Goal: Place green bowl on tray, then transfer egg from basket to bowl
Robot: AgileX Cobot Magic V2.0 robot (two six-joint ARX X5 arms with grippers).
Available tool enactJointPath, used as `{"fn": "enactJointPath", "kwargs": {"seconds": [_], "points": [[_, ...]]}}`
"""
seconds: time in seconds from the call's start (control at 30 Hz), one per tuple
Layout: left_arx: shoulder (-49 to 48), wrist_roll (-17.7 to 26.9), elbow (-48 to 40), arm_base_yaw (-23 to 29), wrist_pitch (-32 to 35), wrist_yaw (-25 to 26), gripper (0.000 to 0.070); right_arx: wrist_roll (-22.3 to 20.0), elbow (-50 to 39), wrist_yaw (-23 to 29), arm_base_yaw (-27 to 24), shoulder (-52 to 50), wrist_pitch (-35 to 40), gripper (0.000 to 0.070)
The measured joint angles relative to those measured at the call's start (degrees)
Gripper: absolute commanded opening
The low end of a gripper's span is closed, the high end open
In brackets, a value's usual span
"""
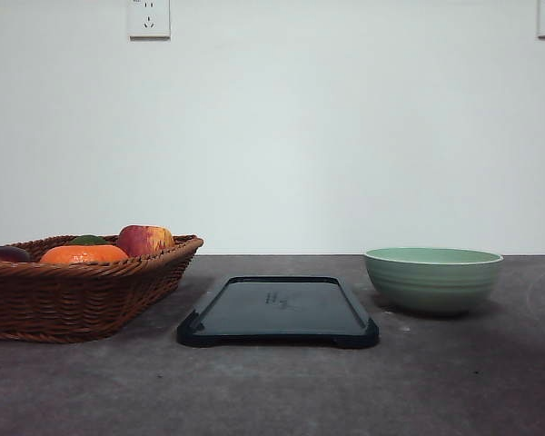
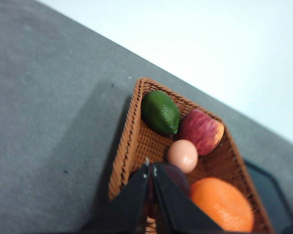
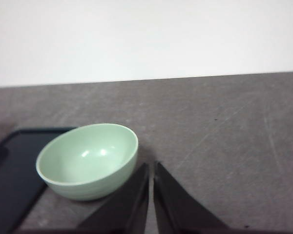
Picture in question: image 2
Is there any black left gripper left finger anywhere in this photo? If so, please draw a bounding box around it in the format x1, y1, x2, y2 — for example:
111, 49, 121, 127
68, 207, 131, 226
82, 164, 150, 234

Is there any beige egg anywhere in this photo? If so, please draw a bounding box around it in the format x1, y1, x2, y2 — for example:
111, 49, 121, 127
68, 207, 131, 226
167, 139, 198, 174

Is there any brown wicker basket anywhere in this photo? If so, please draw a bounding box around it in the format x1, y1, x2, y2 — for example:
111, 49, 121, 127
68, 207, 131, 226
109, 78, 275, 234

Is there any dark purple plum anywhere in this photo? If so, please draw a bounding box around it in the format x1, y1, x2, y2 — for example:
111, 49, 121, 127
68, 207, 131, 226
147, 163, 190, 216

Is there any orange tangerine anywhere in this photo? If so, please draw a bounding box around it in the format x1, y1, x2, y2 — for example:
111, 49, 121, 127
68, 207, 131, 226
191, 177, 254, 232

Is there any red apple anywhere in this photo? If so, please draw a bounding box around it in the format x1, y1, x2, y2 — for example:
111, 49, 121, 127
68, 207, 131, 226
178, 109, 225, 156

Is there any green avocado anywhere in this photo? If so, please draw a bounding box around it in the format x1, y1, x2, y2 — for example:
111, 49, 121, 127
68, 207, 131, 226
141, 90, 181, 135

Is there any dark rectangular tray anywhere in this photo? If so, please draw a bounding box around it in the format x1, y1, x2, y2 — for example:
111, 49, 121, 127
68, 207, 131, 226
243, 159, 293, 234

